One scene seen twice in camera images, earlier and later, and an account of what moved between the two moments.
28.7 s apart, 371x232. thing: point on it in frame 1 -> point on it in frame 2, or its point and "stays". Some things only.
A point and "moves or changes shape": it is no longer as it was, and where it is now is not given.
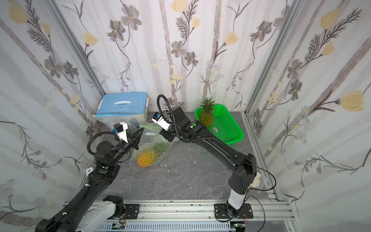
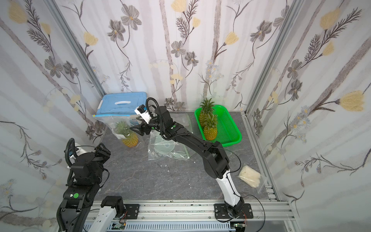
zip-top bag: x=111 y=120 stays
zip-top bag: x=153 y=149 moves or changes shape
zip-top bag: x=150 y=135 moves or changes shape
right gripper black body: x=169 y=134 -> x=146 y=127
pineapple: x=148 y=157 -> x=210 y=126
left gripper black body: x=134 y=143 -> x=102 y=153
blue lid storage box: x=133 y=104 stays
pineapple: x=206 y=115 stays
